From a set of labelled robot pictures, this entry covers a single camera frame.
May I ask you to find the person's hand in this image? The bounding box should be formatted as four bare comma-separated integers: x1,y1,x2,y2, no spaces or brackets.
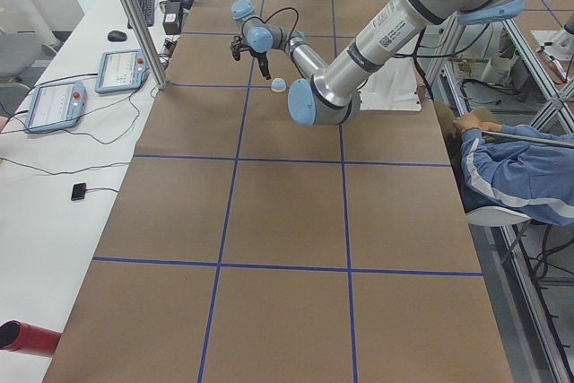
453,107,503,136

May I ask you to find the red cylinder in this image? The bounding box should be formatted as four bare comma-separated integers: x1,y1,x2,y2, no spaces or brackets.
1,320,61,358

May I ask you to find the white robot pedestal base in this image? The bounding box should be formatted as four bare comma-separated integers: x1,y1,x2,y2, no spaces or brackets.
360,58,422,112

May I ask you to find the small black square device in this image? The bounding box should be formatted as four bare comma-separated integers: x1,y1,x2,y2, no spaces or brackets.
71,182,87,202

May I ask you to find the black power adapter box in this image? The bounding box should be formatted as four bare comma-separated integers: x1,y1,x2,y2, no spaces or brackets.
162,2,183,35

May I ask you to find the blue call bell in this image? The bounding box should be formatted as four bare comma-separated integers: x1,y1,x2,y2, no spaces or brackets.
270,77,287,92

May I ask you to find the near teach pendant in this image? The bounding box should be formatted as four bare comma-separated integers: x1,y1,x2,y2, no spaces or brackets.
23,81,86,134

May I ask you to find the black keyboard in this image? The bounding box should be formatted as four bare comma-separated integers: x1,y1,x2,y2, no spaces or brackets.
137,0,155,27

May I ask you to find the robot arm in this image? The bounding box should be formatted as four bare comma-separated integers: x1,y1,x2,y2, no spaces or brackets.
230,0,526,126

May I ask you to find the far teach pendant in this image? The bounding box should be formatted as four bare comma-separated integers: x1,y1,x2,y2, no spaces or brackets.
95,49,149,94

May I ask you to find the aluminium frame post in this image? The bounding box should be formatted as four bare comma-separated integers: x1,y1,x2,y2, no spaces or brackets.
120,0,167,90

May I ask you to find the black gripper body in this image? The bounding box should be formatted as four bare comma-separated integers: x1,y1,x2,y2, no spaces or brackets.
250,48,269,70

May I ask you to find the seated person in blue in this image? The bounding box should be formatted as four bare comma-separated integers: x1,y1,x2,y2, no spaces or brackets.
433,100,573,226

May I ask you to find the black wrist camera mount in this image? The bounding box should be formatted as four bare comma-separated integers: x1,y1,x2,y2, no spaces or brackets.
230,35,249,61

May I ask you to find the black computer mouse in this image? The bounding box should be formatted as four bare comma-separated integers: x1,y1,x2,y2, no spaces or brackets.
107,30,127,42

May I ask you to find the teach pendant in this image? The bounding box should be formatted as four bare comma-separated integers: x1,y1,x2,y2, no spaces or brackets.
95,49,149,94
23,81,86,134

